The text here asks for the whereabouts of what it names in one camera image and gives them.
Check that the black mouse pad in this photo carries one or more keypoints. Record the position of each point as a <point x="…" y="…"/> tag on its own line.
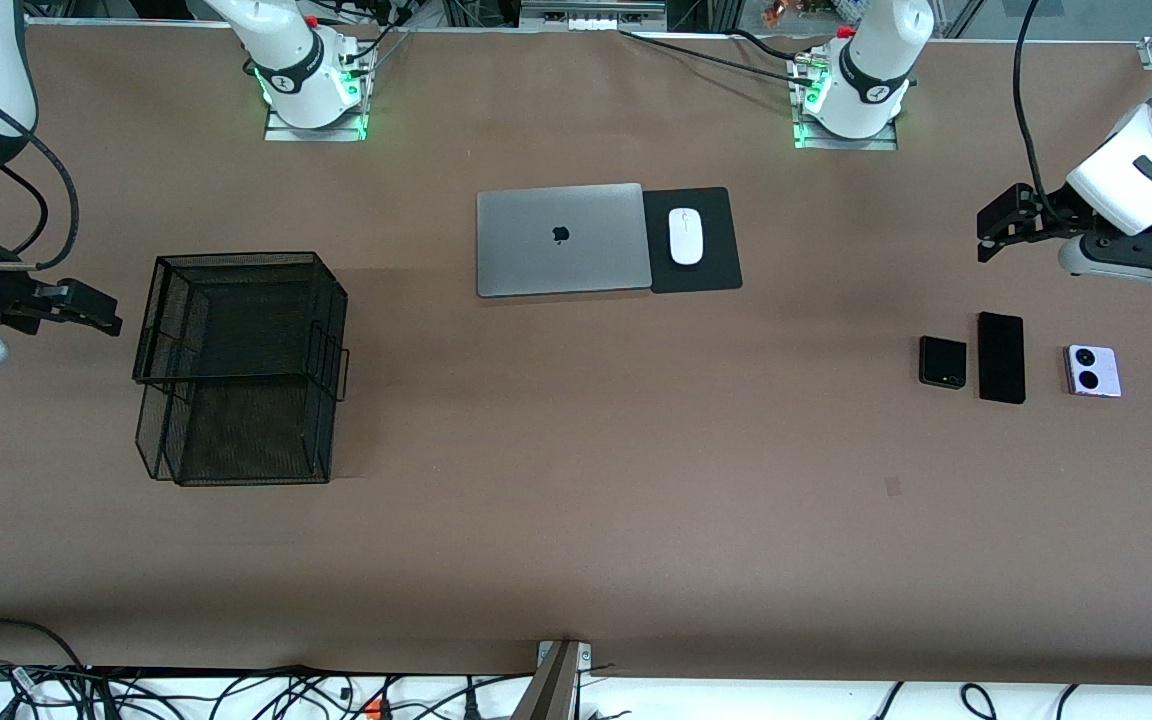
<point x="721" y="270"/>

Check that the small black flip phone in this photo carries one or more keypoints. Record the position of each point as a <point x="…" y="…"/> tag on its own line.
<point x="941" y="362"/>

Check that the silver closed laptop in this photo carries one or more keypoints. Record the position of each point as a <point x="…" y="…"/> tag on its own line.
<point x="536" y="250"/>

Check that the grey metal pole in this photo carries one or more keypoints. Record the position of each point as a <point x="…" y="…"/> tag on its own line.
<point x="548" y="695"/>

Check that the long black smartphone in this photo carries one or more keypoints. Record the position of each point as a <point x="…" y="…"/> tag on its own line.
<point x="1001" y="358"/>

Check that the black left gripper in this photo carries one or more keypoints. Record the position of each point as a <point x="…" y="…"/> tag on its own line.
<point x="1054" y="209"/>

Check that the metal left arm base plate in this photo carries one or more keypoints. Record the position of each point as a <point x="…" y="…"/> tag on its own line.
<point x="846" y="144"/>

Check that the white computer mouse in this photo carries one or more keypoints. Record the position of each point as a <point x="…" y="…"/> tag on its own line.
<point x="686" y="235"/>

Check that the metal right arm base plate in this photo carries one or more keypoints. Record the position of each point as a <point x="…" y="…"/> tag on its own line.
<point x="316" y="134"/>

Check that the grey power strip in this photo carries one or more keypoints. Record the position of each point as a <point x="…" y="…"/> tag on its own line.
<point x="591" y="20"/>

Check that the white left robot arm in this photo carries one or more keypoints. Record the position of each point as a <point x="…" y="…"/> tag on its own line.
<point x="871" y="60"/>

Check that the metal table edge bracket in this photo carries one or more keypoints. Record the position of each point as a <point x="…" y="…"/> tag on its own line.
<point x="584" y="655"/>

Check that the orange plug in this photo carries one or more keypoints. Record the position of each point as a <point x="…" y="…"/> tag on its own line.
<point x="372" y="710"/>

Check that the lilac flip phone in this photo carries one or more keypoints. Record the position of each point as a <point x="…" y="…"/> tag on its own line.
<point x="1108" y="370"/>

